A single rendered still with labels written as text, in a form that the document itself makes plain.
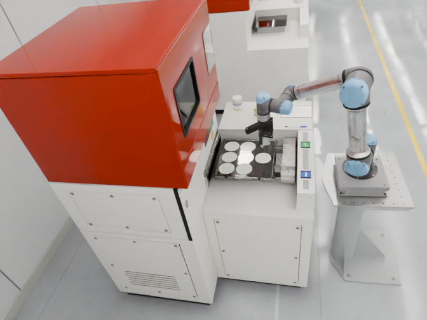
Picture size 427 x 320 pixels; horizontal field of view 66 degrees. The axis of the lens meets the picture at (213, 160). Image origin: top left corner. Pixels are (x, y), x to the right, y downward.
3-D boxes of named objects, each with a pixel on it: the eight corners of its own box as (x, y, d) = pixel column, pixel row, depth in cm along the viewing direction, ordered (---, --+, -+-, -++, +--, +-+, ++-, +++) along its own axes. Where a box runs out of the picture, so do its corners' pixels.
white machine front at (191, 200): (189, 240, 177) (173, 189, 151) (216, 145, 236) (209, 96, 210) (194, 240, 177) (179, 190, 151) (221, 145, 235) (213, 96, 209)
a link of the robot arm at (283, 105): (295, 94, 174) (276, 91, 178) (288, 106, 167) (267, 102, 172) (295, 107, 179) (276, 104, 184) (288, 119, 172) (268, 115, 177)
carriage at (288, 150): (281, 183, 196) (281, 179, 194) (283, 144, 222) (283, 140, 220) (294, 183, 194) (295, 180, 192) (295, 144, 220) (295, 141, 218)
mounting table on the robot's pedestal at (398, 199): (389, 167, 215) (394, 152, 206) (408, 222, 182) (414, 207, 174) (317, 167, 224) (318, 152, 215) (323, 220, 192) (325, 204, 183)
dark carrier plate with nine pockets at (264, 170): (214, 175, 202) (214, 174, 201) (224, 140, 227) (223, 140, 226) (271, 178, 194) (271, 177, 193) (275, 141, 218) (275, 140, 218)
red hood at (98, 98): (47, 181, 167) (-22, 75, 128) (114, 97, 225) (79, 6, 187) (189, 189, 149) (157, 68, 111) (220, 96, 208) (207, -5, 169)
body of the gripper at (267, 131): (272, 139, 189) (272, 122, 181) (257, 140, 191) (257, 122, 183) (273, 131, 195) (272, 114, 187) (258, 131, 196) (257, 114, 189)
